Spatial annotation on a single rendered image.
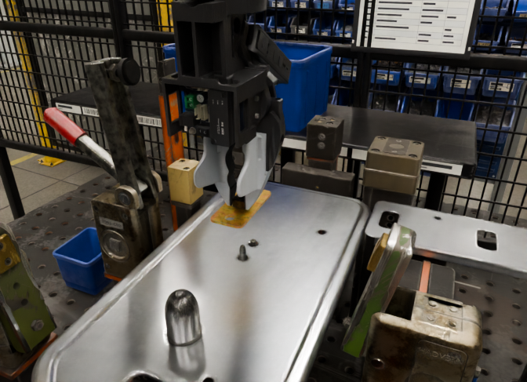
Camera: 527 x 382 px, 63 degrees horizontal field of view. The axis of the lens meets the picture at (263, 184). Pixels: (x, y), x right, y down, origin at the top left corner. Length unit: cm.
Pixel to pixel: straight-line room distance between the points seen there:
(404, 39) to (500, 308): 56
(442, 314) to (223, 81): 27
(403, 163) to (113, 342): 45
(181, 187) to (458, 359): 38
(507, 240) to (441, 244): 9
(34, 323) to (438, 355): 36
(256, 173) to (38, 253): 80
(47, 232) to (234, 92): 94
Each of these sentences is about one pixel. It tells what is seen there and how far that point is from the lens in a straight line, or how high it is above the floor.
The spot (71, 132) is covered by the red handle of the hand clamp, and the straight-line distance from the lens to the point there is 58.
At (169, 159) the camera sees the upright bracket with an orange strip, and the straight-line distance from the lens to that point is 62.
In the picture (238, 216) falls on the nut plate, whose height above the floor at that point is 107.
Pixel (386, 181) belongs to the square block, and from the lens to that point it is 67.
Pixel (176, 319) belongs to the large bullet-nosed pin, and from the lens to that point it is 40.
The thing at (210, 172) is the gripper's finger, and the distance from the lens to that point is 44.
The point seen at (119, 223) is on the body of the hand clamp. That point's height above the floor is 103.
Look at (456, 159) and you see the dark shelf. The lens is 75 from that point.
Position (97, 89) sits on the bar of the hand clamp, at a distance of 51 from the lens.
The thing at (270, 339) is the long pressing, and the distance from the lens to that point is 42.
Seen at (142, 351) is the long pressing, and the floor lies 100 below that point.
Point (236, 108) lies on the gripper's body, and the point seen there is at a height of 121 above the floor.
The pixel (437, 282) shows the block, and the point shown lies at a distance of 55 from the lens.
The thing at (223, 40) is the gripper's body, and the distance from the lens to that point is 36.
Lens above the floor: 131
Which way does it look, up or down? 27 degrees down
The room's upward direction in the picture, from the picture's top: straight up
